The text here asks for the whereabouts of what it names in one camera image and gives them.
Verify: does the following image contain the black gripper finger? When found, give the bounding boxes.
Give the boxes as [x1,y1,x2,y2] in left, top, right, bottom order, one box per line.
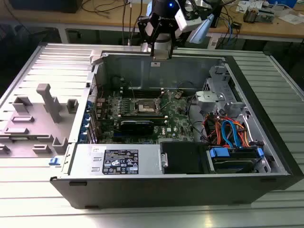
[137,16,165,57]
[165,22,179,59]

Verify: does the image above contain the silver CPU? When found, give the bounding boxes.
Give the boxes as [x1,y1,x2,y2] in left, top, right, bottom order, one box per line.
[152,54,172,61]

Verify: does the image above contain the thin metal locking lever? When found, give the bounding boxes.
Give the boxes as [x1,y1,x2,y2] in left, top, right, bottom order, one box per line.
[158,89,170,112]
[130,81,137,101]

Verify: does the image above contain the CPU socket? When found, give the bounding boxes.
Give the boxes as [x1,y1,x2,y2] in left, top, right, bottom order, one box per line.
[133,97,164,114]

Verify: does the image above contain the black upright tower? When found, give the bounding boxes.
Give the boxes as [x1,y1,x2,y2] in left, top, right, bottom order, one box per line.
[213,3,225,29]

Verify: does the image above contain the wooden desk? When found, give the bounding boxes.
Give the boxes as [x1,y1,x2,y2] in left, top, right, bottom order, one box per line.
[0,0,304,43]

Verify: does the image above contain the small copper transformer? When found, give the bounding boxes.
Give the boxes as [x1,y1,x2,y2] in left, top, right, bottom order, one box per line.
[243,7,259,23]

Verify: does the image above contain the white printed papers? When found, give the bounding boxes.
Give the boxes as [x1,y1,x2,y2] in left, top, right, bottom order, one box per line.
[237,0,264,12]

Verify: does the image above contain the green motherboard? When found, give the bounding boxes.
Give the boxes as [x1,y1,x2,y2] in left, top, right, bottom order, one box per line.
[94,89,198,145]

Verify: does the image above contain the installed RAM stick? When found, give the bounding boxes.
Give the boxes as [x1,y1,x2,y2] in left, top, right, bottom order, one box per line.
[120,113,167,121]

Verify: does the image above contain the grey circuit device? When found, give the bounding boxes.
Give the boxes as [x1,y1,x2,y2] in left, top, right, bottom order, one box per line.
[257,8,276,23]

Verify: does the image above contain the black graphics card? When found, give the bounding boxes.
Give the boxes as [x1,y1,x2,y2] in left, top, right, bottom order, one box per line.
[118,119,155,136]

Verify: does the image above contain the large black box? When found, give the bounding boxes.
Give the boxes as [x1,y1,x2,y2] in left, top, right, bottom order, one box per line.
[8,0,83,14]

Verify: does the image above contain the white paper sheet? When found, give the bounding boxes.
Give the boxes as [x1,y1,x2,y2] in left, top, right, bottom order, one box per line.
[277,13,304,26]

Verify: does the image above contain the black drive bay box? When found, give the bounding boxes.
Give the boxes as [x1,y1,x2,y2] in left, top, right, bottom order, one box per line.
[159,141,209,175]

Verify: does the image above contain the hard disk in blue carrier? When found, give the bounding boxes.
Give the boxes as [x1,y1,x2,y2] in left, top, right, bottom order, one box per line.
[206,146,264,174]

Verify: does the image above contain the silver power supply unit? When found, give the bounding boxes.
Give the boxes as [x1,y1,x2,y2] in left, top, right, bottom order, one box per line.
[68,143,164,176]

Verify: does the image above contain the grey parts rack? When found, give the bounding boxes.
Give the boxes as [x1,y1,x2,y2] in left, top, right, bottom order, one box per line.
[0,83,80,159]

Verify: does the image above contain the black PC case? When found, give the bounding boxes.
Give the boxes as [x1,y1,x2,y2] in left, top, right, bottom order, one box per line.
[49,48,304,210]

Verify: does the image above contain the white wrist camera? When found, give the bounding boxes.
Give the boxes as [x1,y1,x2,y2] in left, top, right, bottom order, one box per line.
[175,0,202,33]

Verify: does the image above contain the hanging blue cable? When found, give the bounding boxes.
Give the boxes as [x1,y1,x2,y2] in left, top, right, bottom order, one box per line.
[224,18,239,46]

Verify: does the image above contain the grey metal drive bracket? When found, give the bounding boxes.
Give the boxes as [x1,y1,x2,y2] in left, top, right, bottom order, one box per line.
[194,91,226,114]

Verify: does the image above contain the orange wire bundle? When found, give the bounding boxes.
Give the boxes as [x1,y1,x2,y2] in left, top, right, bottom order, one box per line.
[205,116,225,144]
[234,121,251,148]

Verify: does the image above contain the blue flat wire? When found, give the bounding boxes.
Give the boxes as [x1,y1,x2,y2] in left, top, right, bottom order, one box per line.
[220,120,240,149]

